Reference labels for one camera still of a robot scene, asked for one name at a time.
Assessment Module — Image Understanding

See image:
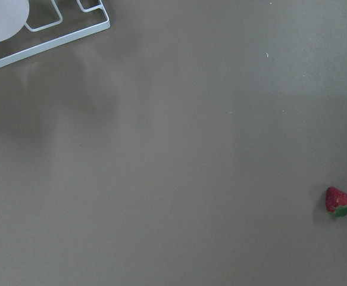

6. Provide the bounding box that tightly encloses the pink cup on rack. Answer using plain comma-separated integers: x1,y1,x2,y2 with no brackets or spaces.
0,0,30,42

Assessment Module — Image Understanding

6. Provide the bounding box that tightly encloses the red strawberry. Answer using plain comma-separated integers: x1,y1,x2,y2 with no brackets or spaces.
325,186,347,217

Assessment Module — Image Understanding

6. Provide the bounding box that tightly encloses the white wire cup rack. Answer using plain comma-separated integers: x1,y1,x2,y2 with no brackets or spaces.
0,1,110,68

